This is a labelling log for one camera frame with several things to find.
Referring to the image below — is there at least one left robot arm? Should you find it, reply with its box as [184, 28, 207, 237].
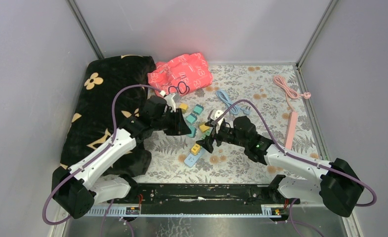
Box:
[50, 95, 191, 219]

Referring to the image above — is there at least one yellow plug cube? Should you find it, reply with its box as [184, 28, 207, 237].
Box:
[179, 103, 188, 114]
[190, 144, 202, 156]
[198, 122, 210, 133]

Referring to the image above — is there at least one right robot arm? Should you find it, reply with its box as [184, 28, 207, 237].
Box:
[196, 116, 364, 217]

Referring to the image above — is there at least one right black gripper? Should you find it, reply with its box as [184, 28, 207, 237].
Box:
[196, 120, 247, 154]

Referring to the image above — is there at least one pink patterned bag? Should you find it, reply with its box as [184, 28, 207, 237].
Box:
[148, 52, 213, 96]

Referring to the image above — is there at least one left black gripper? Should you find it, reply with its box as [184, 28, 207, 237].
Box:
[151, 109, 191, 136]

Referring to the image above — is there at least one floral table mat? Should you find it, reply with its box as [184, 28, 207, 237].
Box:
[136, 65, 320, 184]

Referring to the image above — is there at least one teal plug cube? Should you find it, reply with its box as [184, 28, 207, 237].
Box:
[192, 104, 204, 115]
[186, 114, 198, 124]
[187, 126, 197, 138]

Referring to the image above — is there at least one blue power strip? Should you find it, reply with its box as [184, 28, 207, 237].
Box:
[184, 89, 252, 168]

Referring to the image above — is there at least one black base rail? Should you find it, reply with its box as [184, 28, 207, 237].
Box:
[114, 183, 292, 215]

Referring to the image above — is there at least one black floral blanket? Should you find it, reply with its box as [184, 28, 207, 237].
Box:
[60, 55, 156, 169]

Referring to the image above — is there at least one pink power strip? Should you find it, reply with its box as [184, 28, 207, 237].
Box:
[273, 76, 311, 150]

